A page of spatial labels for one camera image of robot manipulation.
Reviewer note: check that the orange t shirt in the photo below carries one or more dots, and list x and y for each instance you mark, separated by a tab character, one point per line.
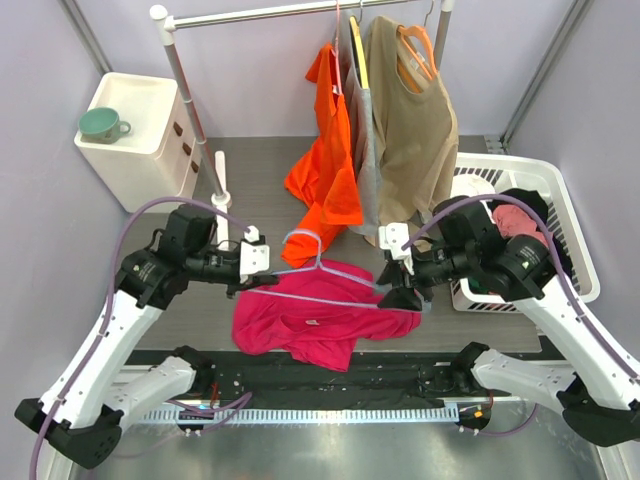
324	177

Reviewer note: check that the grey t shirt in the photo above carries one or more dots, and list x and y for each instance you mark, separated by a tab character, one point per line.
363	141

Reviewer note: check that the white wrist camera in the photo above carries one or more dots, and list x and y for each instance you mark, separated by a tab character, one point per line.
254	253
393	238

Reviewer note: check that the white garment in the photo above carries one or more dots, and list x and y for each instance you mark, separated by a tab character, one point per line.
470	185

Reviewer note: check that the white drawer cabinet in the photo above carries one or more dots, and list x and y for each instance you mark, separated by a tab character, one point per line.
159	156

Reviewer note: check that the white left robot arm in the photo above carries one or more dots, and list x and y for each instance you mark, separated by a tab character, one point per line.
81	415

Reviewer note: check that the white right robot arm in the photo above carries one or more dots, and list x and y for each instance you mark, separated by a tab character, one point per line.
597	395

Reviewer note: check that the pink garment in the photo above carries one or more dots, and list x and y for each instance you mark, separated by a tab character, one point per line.
512	221

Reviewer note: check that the white laundry basket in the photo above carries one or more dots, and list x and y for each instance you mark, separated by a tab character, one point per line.
505	172

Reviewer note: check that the orange plastic hanger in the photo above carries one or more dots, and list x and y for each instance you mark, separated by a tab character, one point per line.
415	60

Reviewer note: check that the green ceramic cup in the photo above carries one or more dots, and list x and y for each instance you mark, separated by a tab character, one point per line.
103	125

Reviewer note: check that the light blue wire hanger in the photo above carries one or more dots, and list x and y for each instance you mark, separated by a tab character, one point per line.
318	271

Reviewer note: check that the white clothes rack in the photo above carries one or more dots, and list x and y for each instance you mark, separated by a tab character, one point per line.
167	25

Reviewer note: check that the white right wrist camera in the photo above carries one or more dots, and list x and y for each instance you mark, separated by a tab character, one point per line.
393	238

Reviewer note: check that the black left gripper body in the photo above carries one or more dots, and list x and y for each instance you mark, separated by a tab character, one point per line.
214	266

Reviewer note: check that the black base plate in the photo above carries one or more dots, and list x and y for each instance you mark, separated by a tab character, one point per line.
374	380

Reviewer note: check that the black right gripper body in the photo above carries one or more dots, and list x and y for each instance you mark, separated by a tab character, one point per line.
432	266

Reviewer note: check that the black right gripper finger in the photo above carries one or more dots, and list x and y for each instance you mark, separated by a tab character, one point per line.
401	298
390	276

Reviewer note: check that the beige t shirt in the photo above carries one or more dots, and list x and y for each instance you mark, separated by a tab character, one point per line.
417	136

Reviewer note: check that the magenta t shirt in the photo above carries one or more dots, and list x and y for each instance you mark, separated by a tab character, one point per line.
315	333

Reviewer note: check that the yellow hanger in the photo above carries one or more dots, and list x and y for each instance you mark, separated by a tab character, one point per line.
360	61

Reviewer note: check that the black garment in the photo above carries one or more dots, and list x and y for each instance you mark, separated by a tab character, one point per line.
529	197

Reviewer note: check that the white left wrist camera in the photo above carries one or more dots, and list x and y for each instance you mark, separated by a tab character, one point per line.
254	253

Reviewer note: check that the pink wire hanger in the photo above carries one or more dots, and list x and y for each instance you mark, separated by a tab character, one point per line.
336	47

